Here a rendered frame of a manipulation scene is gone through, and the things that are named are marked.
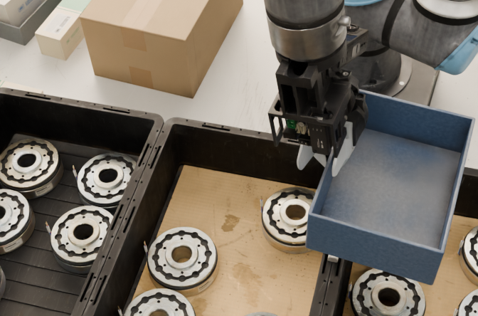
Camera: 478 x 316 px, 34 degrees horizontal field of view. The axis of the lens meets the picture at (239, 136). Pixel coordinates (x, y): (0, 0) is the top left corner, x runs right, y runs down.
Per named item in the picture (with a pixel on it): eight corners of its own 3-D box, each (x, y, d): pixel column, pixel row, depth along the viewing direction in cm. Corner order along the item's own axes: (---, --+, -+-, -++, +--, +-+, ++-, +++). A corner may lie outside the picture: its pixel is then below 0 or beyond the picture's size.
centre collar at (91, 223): (72, 218, 121) (71, 216, 120) (103, 220, 120) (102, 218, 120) (64, 245, 118) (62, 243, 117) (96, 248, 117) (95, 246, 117)
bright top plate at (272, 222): (274, 181, 124) (274, 179, 124) (336, 198, 122) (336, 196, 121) (253, 233, 118) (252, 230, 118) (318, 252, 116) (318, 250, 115)
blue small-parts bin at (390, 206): (349, 123, 104) (354, 87, 98) (464, 153, 100) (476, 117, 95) (304, 248, 92) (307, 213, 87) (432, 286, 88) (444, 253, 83)
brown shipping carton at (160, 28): (153, -15, 181) (143, -74, 168) (243, 3, 175) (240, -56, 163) (94, 75, 163) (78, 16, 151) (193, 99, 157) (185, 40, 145)
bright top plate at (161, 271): (158, 224, 120) (157, 221, 119) (222, 233, 118) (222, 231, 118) (139, 282, 114) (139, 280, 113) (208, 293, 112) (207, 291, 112)
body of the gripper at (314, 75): (272, 149, 85) (255, 67, 76) (299, 95, 90) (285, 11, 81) (340, 163, 82) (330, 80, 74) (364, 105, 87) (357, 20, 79)
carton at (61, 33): (97, -15, 182) (92, -36, 177) (120, -9, 180) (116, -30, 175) (41, 53, 168) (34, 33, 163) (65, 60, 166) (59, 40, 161)
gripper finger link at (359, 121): (327, 143, 90) (318, 89, 84) (331, 132, 91) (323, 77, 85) (366, 150, 89) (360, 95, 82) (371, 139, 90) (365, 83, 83)
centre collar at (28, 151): (21, 147, 130) (20, 145, 130) (48, 154, 129) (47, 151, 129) (6, 170, 127) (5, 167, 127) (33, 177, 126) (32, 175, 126)
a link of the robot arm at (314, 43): (281, -24, 78) (360, -15, 75) (287, 12, 82) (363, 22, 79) (253, 25, 74) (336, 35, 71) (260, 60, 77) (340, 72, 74)
